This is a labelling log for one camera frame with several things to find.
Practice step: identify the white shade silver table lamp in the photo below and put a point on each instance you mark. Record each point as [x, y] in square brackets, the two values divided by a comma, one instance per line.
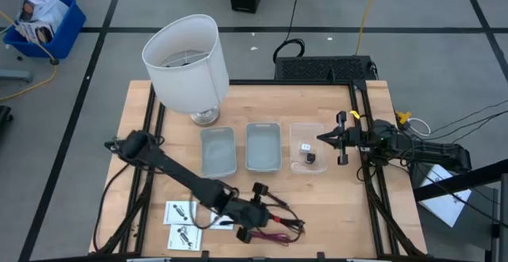
[186, 67]

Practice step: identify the white charger cube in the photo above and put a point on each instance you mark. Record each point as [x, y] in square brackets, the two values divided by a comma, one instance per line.
[305, 147]

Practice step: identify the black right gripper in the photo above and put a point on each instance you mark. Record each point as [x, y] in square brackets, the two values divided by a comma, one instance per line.
[343, 155]

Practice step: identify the instruction card lower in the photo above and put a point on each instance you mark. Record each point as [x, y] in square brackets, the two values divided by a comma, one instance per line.
[184, 238]

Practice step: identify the black power adapter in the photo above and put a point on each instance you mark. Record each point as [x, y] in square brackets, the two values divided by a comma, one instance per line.
[310, 158]

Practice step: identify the white bag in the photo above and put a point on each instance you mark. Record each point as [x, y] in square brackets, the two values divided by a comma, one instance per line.
[49, 12]

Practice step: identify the yellow tape tag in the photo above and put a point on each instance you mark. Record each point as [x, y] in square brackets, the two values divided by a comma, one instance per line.
[354, 114]

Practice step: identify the grey metal bar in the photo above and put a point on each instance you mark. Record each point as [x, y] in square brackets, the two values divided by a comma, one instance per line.
[16, 75]

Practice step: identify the clear plastic bin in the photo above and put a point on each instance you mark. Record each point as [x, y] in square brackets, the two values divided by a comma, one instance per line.
[297, 166]

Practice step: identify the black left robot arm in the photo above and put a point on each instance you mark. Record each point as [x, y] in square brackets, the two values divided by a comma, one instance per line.
[174, 170]

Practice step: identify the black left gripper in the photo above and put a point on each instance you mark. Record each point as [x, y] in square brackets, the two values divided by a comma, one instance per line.
[244, 218]

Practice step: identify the grey plastic bin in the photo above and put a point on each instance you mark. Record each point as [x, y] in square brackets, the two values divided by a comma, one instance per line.
[218, 155]
[264, 151]

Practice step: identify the white paper sheet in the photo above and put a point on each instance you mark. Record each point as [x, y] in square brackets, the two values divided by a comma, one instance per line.
[444, 198]

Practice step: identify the blue plastic crate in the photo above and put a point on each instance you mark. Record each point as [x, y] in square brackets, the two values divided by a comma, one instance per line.
[67, 35]

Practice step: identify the black metal beam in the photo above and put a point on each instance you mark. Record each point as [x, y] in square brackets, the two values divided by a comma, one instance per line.
[456, 182]

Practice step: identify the black table frame rails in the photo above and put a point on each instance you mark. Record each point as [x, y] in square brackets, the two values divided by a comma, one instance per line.
[293, 82]

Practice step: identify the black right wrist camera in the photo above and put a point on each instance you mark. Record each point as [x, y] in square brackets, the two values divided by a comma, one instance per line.
[356, 138]

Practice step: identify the printed cardboard box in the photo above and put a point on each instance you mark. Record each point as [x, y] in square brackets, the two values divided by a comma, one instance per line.
[35, 32]

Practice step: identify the black chair base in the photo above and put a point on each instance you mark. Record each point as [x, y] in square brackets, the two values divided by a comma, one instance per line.
[5, 113]

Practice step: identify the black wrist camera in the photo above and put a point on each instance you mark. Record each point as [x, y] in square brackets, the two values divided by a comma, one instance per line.
[356, 138]
[248, 213]

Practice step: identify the grey metal post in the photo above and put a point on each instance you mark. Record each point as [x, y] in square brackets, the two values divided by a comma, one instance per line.
[501, 222]

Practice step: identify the black grille equipment case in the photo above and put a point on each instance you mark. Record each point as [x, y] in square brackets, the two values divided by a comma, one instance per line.
[317, 68]

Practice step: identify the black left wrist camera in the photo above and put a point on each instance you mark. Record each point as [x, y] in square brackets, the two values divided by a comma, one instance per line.
[248, 213]

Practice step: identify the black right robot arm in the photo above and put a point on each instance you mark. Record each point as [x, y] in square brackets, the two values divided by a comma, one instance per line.
[432, 151]

